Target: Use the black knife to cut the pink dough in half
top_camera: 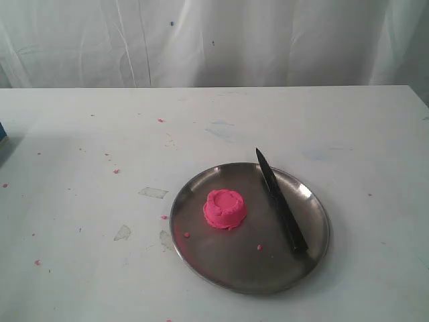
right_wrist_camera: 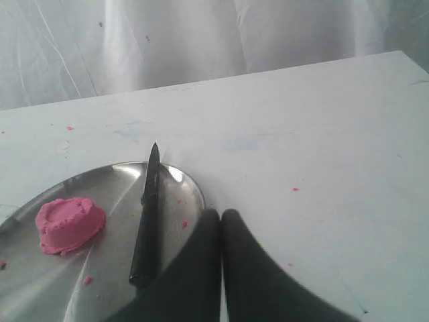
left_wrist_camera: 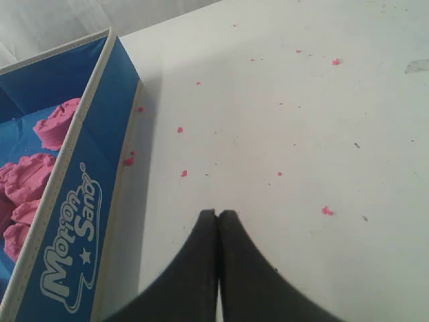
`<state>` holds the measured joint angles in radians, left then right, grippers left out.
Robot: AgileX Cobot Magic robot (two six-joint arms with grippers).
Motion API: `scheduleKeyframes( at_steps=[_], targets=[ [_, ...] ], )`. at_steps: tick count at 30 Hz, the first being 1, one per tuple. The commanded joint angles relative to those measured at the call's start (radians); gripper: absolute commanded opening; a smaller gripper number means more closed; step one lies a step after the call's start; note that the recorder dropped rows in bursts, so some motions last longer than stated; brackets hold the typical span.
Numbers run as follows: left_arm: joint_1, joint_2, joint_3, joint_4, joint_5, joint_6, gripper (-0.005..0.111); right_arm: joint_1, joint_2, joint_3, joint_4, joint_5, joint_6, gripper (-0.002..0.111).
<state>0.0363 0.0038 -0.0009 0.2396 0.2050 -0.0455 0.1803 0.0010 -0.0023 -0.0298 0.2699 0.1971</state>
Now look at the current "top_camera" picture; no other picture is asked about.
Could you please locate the pink dough lump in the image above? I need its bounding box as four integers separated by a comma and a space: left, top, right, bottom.
203, 189, 247, 230

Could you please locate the blue box at edge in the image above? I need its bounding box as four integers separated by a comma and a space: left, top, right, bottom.
0, 123, 8, 145

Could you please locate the black knife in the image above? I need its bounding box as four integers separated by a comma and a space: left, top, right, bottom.
255, 148, 308, 254

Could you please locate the round steel plate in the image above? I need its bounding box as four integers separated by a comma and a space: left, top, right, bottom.
170, 162, 331, 294

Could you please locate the white backdrop curtain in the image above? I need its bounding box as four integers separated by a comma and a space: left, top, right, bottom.
1, 1, 428, 93

